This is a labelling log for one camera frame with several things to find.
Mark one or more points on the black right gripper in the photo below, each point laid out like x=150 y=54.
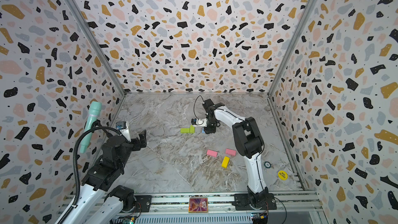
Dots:
x=207 y=129

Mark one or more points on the yellow round sticker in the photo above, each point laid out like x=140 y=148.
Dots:
x=283 y=175

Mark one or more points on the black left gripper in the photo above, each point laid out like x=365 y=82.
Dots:
x=137 y=141

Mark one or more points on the colourful square card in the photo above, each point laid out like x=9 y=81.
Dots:
x=198 y=205

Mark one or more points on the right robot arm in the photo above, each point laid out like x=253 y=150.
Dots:
x=248 y=142

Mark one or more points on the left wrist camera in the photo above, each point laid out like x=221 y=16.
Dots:
x=123 y=127

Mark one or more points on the mint green microphone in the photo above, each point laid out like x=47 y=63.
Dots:
x=93 y=114

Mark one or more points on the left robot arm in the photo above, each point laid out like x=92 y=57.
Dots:
x=102 y=177

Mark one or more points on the yellow block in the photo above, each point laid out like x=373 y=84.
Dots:
x=225 y=162

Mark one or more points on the pink block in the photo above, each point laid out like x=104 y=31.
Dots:
x=212 y=153
x=231 y=152

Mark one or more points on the metal corner profile left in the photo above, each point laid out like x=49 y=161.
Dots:
x=74 y=9

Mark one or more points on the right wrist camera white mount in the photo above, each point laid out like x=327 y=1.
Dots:
x=196 y=122

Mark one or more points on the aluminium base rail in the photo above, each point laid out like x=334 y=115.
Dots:
x=291 y=207

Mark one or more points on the metal corner profile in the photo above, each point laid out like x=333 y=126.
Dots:
x=74 y=9
x=294 y=40

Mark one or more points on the metal corner profile right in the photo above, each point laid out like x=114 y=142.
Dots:
x=294 y=40

